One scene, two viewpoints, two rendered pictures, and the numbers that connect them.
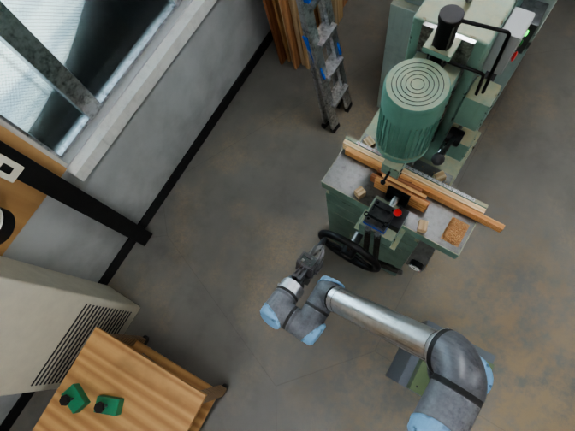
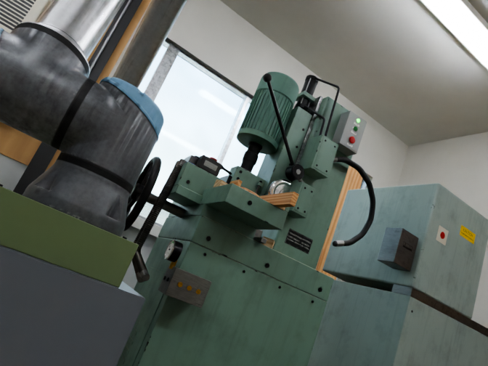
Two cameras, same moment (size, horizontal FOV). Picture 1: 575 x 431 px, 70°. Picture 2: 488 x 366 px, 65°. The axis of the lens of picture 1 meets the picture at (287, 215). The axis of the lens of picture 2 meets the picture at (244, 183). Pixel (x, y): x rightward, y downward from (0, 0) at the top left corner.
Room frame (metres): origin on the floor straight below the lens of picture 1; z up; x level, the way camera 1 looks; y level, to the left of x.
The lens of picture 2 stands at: (-0.89, -0.82, 0.61)
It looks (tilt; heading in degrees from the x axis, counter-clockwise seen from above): 16 degrees up; 14
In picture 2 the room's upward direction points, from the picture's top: 22 degrees clockwise
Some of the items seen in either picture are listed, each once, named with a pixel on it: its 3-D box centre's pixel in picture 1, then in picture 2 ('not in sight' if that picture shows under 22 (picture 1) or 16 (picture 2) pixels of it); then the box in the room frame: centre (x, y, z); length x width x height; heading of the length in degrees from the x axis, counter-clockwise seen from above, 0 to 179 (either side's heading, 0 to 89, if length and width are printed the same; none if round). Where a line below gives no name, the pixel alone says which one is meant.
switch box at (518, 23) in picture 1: (506, 42); (348, 133); (0.62, -0.79, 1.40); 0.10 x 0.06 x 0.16; 126
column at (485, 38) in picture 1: (439, 81); (306, 184); (0.72, -0.69, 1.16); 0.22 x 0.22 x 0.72; 36
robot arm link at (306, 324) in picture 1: (305, 323); not in sight; (0.13, 0.08, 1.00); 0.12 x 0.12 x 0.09; 36
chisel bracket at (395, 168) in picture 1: (399, 157); (245, 183); (0.55, -0.47, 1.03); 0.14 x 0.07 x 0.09; 126
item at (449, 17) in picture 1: (444, 37); (307, 94); (0.63, -0.56, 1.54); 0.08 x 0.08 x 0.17; 36
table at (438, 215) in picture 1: (392, 207); (208, 204); (0.43, -0.40, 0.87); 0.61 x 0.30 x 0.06; 36
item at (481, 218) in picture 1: (419, 187); (244, 204); (0.45, -0.52, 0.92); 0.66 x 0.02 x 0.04; 36
